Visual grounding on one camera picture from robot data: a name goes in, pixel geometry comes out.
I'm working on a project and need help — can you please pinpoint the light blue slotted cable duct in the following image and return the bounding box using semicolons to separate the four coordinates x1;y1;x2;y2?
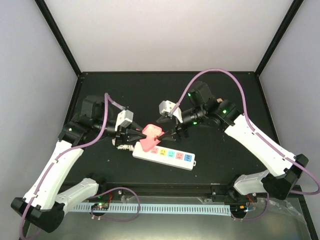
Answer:
71;202;231;217

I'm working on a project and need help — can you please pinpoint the black aluminium frame rail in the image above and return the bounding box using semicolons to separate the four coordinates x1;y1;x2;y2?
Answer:
99;181;303;201

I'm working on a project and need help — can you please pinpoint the left circuit board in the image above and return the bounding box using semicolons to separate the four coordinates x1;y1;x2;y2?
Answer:
91;202;110;211

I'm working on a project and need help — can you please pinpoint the white power strip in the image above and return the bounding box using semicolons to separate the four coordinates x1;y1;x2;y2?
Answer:
132;142;197;171

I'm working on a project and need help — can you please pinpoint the white coiled cord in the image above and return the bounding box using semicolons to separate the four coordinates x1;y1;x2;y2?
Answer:
112;138;135;152

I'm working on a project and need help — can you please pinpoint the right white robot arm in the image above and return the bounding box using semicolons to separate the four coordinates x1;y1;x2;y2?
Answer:
157;81;309;202

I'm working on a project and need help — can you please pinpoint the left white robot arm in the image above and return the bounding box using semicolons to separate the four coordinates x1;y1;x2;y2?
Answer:
11;93;126;239

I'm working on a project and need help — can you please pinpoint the pink extension socket adapter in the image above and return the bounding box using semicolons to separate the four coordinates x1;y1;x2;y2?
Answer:
139;124;164;152

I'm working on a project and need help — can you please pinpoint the circuit board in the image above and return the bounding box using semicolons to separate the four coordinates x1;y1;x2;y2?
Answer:
230;205;251;214
91;202;110;211

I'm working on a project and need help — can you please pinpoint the right circuit board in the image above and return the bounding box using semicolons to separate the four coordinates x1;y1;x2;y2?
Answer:
230;205;251;214

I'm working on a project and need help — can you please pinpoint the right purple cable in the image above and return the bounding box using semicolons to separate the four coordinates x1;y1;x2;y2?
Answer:
169;68;320;222

